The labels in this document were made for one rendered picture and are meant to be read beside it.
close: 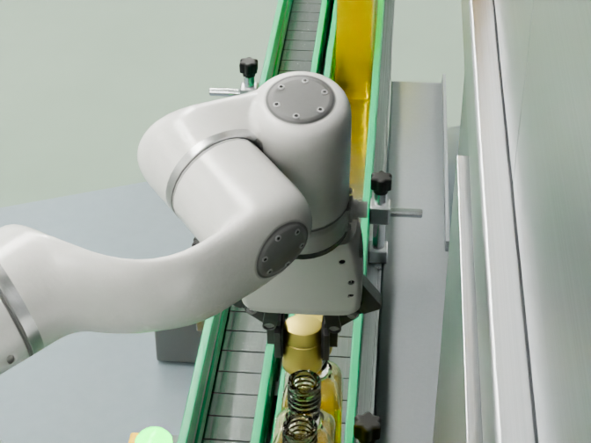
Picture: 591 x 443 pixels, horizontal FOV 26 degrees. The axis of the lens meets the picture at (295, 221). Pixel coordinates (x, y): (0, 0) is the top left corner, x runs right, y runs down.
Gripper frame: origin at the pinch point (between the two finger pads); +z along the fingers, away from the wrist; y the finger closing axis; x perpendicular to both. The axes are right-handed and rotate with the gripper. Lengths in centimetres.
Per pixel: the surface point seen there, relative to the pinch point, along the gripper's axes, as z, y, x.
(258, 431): 21.5, 4.9, -2.8
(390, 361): 35.2, -8.8, -21.6
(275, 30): 45, 11, -92
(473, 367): -20.6, -12.6, 16.9
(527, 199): -32.4, -15.0, 12.2
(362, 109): 51, -4, -80
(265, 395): 22.9, 4.7, -7.9
